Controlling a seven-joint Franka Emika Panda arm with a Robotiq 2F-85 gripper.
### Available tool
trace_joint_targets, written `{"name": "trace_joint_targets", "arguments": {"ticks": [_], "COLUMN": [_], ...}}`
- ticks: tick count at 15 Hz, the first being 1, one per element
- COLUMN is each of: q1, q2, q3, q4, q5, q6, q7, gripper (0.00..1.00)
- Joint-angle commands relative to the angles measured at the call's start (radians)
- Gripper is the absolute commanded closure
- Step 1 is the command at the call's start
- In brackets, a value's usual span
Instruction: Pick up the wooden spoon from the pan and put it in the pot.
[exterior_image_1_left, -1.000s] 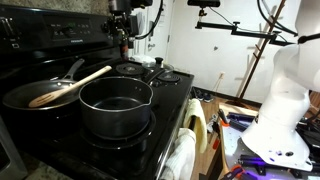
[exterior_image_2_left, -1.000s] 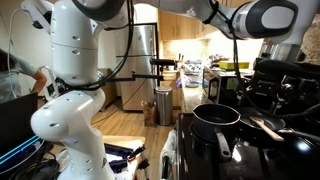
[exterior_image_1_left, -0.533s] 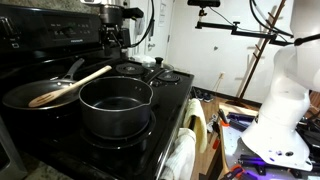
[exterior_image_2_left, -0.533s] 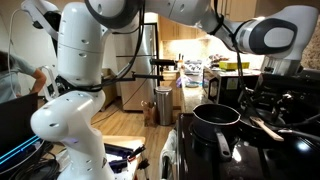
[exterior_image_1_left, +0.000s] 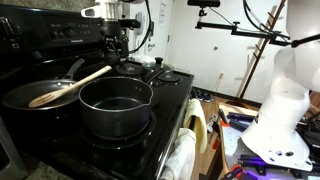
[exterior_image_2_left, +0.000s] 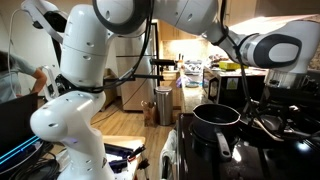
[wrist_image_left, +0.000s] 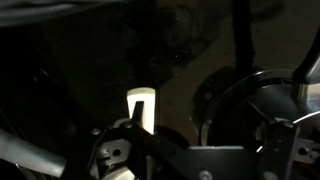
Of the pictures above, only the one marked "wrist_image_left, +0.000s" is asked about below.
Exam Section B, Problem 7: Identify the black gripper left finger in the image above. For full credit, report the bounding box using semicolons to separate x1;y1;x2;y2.
87;101;188;180

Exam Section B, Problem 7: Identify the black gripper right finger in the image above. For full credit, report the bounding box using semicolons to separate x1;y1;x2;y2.
256;117;320;180

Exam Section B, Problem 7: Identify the wooden spoon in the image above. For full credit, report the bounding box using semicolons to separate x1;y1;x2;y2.
127;87;156;134

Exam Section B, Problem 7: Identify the black frying pan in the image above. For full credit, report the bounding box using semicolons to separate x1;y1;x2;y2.
192;0;320;149

